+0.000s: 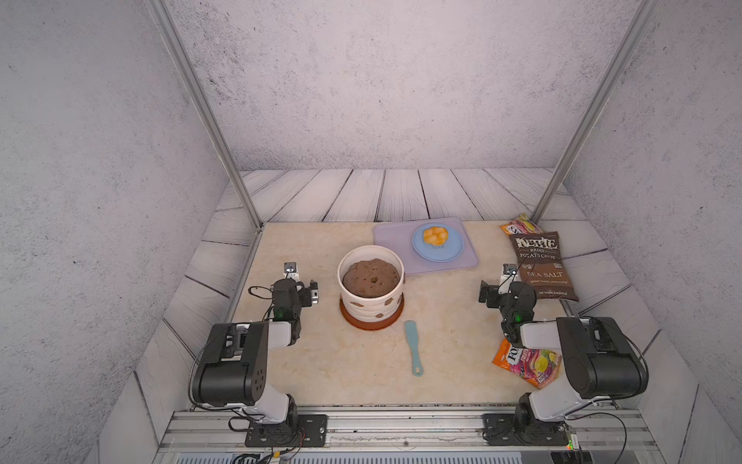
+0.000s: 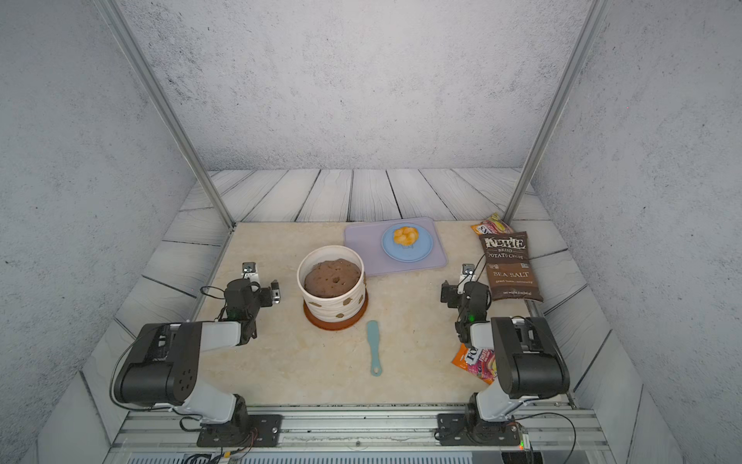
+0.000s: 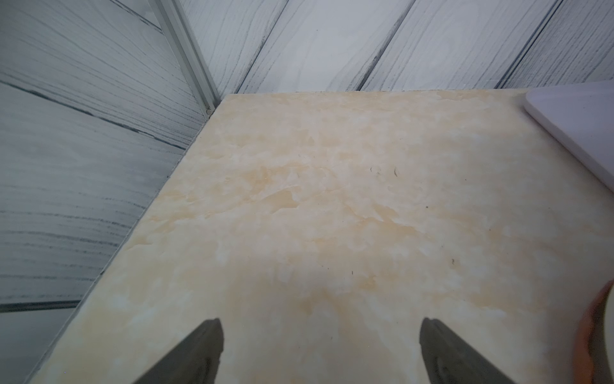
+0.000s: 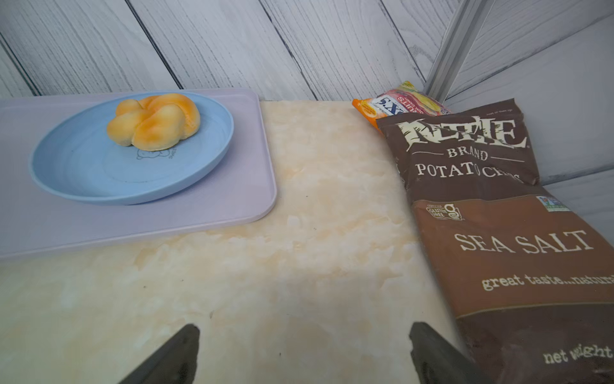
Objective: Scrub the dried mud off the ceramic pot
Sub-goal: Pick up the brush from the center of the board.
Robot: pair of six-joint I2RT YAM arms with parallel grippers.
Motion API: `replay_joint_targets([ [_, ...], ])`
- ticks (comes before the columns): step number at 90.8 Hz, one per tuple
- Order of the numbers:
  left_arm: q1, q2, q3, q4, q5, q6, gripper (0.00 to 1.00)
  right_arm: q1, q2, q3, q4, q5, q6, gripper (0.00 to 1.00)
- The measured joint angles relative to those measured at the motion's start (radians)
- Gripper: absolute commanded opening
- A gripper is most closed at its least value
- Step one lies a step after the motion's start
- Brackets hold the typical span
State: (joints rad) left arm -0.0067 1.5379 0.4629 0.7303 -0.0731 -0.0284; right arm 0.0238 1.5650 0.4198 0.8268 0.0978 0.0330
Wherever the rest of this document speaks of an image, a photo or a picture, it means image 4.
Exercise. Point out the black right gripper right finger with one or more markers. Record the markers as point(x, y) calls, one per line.
point(438, 361)

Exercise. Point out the lilac silicone mat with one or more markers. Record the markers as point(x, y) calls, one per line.
point(239, 190)

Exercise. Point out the knotted bread roll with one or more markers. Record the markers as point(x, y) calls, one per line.
point(154, 123)

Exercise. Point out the blue plate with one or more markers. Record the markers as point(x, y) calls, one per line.
point(77, 160)

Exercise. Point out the brown Kettle chips bag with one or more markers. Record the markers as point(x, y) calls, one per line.
point(528, 281)

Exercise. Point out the aluminium frame post right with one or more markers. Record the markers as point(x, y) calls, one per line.
point(463, 29)

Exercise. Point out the orange snack packet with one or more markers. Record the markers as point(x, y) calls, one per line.
point(403, 99)

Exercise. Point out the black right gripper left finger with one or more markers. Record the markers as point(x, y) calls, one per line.
point(176, 361)

